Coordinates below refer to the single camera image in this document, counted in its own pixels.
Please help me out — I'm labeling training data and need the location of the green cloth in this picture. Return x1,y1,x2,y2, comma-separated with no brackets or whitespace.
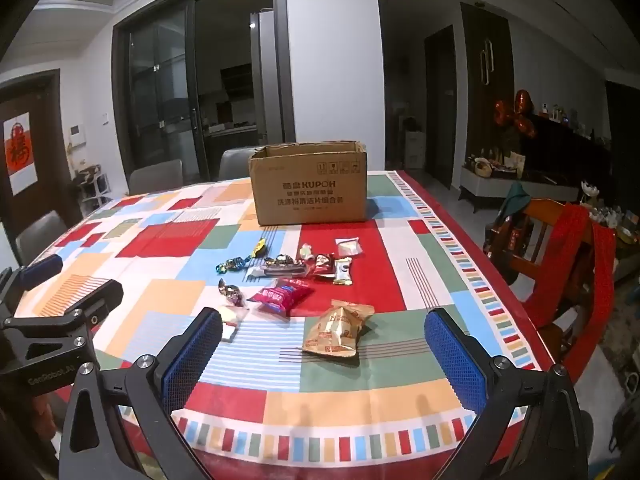
500,181,532,221

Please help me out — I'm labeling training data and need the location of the blue and gold candy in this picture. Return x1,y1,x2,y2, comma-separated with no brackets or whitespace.
216,255,253,274

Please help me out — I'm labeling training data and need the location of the wooden chair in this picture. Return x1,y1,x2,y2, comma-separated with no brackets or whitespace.
482,197,618,386

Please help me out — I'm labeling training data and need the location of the dark framed sliding glass door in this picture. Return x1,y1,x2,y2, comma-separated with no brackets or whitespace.
112,0,296,196

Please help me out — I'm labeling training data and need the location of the red and white paper poster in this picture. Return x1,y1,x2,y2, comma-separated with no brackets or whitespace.
4,112,38,196

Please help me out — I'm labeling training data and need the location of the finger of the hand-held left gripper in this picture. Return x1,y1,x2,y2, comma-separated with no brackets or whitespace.
0,280,124,377
0,254,64,311

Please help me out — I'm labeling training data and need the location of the white low sideboard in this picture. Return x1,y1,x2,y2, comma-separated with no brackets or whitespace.
459,166,581,213

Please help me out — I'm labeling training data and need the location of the white storage rack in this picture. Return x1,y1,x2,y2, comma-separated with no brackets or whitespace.
72,165,112,208

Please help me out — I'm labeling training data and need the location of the colourful patchwork tablecloth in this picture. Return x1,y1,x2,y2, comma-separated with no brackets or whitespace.
12,170,558,480

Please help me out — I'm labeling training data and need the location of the dark bag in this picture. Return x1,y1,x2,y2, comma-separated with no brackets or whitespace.
484,212,531,286

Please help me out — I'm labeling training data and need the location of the red and white snack packet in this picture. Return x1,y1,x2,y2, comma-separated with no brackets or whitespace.
312,252,337,281

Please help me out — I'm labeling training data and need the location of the dark tall cabinet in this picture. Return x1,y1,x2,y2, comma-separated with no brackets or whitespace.
460,2,516,161

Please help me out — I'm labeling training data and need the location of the brown wooden door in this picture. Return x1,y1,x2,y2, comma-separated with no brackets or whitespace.
0,70,71,241

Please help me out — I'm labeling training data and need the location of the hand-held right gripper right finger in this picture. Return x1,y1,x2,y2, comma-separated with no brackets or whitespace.
424,307,593,480

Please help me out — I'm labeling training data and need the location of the dark snack bar packet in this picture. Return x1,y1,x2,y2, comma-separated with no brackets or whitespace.
245,264,313,281

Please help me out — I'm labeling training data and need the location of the grey dining chair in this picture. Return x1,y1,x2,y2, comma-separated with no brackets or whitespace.
218,146,258,181
15,210,68,266
128,159,184,195

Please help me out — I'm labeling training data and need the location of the dark interior door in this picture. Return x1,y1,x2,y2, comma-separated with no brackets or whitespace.
424,25,458,191

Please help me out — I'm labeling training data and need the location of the dark display shelf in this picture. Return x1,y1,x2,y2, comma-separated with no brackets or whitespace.
530,112,613,201

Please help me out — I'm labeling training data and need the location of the brown cardboard box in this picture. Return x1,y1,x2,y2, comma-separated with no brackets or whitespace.
248,141,369,227

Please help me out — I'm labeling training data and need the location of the white box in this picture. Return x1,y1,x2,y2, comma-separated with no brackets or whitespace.
404,130,426,170

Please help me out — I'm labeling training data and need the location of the white and gold snack packet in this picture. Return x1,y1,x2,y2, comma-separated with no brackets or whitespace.
332,258,354,286

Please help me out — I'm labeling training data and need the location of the clear packet with white sweets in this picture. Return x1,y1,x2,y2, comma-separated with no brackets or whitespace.
216,305,249,343

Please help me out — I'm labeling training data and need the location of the gold and purple wrapped candy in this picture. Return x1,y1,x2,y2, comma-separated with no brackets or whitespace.
217,280,247,308

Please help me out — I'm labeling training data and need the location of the tan snack packet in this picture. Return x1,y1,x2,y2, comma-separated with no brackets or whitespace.
301,299,376,359

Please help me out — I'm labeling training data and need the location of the orange foil balloon cluster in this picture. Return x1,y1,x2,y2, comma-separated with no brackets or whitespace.
495,89,537,140

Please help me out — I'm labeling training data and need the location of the red cloth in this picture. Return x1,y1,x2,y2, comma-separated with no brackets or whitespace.
522,203,617,361

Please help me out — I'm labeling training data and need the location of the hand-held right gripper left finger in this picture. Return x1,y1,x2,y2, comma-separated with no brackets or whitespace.
59,306,224,480

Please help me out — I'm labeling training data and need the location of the pink snack packet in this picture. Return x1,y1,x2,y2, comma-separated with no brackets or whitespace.
248,280,315,317

